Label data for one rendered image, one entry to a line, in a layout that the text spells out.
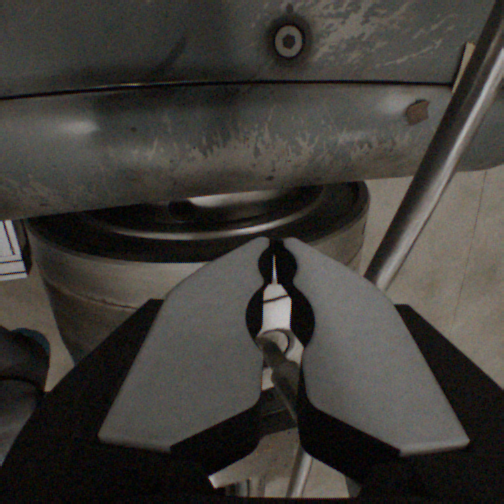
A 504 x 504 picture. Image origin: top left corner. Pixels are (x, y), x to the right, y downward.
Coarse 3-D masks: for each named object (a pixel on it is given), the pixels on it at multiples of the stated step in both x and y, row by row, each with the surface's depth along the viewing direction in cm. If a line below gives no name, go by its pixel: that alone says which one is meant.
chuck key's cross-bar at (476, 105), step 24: (480, 48) 10; (480, 72) 10; (456, 96) 11; (480, 96) 10; (456, 120) 11; (480, 120) 11; (432, 144) 12; (456, 144) 11; (432, 168) 12; (456, 168) 12; (408, 192) 13; (432, 192) 12; (408, 216) 13; (384, 240) 15; (408, 240) 14; (384, 264) 15; (384, 288) 16
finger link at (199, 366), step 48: (192, 288) 10; (240, 288) 10; (192, 336) 8; (240, 336) 8; (144, 384) 7; (192, 384) 7; (240, 384) 7; (144, 432) 6; (192, 432) 6; (240, 432) 7
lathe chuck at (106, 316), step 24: (48, 288) 29; (72, 312) 27; (96, 312) 26; (120, 312) 25; (264, 312) 26; (288, 312) 27; (72, 336) 29; (96, 336) 27; (288, 336) 28; (264, 384) 29
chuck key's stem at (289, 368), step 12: (264, 348) 27; (276, 348) 27; (276, 360) 26; (288, 360) 25; (276, 372) 25; (288, 372) 24; (276, 384) 24; (288, 384) 24; (288, 396) 23; (288, 408) 23
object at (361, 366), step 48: (288, 240) 12; (288, 288) 12; (336, 288) 10; (336, 336) 8; (384, 336) 8; (336, 384) 7; (384, 384) 7; (432, 384) 7; (336, 432) 7; (384, 432) 6; (432, 432) 6
